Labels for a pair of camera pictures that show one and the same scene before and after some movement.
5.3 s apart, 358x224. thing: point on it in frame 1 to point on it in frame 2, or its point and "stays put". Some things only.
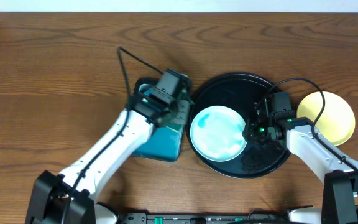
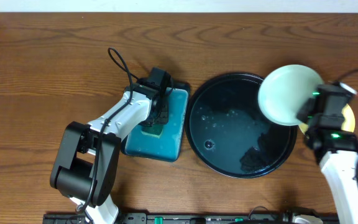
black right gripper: [249, 130] to [303, 114]
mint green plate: [216, 134] to [284, 89]
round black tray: [242, 92] stays put
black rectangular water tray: [165, 143] stays put
